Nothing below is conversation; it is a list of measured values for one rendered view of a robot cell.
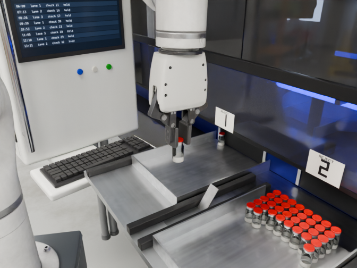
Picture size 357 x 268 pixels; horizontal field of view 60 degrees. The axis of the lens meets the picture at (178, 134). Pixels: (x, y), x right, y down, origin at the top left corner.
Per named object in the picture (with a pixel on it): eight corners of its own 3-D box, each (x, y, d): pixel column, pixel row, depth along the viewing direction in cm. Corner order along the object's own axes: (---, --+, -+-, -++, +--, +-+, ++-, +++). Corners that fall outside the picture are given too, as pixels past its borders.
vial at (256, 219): (255, 220, 74) (257, 205, 73) (262, 226, 73) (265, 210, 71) (249, 224, 73) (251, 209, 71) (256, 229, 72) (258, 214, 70)
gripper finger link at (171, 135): (169, 108, 58) (169, 142, 60) (154, 111, 56) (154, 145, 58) (179, 113, 55) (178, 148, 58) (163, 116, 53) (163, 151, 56)
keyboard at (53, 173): (134, 138, 133) (134, 133, 132) (154, 150, 123) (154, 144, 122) (39, 171, 109) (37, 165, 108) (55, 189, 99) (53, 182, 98)
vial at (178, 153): (179, 157, 62) (179, 137, 60) (186, 161, 60) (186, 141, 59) (170, 159, 61) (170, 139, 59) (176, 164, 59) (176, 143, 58)
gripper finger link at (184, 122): (192, 105, 60) (191, 136, 63) (178, 107, 59) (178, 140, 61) (202, 109, 58) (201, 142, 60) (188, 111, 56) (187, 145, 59)
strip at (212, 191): (210, 202, 81) (211, 183, 79) (217, 208, 79) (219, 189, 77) (163, 222, 74) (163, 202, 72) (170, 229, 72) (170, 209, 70)
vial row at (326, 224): (274, 203, 81) (276, 188, 79) (339, 246, 67) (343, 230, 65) (268, 206, 80) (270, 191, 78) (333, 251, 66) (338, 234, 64)
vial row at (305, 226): (262, 209, 78) (264, 194, 76) (326, 256, 65) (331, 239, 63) (255, 212, 77) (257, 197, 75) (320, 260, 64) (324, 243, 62)
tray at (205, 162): (215, 139, 116) (215, 130, 114) (269, 169, 96) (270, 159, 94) (132, 164, 99) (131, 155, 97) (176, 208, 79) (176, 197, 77)
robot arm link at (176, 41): (189, 28, 57) (188, 45, 58) (146, 29, 53) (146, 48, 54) (218, 32, 51) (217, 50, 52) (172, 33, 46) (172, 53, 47)
